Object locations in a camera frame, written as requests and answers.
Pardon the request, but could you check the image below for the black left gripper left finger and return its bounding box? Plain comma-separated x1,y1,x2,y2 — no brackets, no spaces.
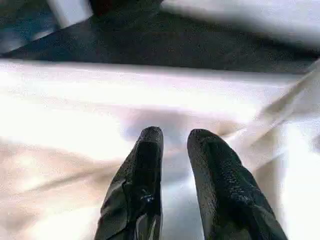
94,125,165,240

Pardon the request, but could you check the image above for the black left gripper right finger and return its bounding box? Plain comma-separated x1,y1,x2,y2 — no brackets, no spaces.
186,128,289,240

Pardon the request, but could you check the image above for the white plastic table top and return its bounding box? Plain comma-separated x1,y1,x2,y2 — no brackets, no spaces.
0,58,320,240

